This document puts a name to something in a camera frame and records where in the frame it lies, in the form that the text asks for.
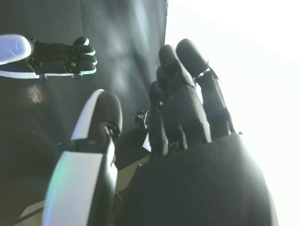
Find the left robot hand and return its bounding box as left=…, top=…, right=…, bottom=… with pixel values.
left=42, top=39, right=279, bottom=226

